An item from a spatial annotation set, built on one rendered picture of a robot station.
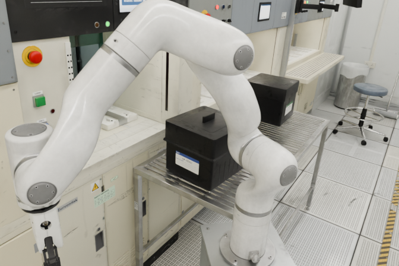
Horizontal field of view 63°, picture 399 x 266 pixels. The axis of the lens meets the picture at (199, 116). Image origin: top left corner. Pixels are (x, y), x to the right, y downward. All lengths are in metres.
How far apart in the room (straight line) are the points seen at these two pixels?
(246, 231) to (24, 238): 0.80
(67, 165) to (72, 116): 0.09
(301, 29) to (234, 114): 3.65
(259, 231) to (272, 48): 2.08
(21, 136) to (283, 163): 0.62
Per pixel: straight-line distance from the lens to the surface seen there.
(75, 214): 1.51
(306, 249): 2.44
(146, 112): 1.86
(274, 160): 0.91
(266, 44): 2.97
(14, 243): 1.40
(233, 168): 1.55
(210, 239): 1.23
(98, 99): 0.65
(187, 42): 0.67
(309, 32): 4.40
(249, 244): 1.13
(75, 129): 0.61
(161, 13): 0.66
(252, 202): 1.02
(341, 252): 2.52
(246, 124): 0.85
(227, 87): 0.81
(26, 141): 0.66
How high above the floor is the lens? 1.60
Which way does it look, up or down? 23 degrees down
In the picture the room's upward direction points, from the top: 3 degrees clockwise
